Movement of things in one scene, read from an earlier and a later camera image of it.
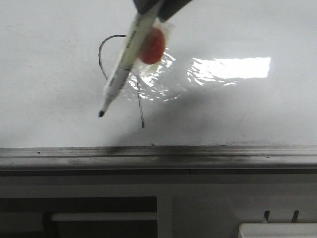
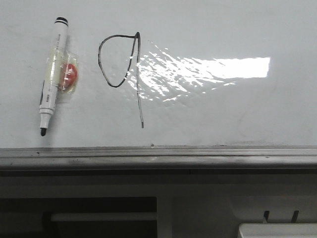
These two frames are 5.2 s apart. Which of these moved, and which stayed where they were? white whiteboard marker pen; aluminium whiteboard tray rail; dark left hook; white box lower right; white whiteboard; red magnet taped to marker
Moved: red magnet taped to marker; white whiteboard marker pen
Stayed: aluminium whiteboard tray rail; white whiteboard; dark left hook; white box lower right
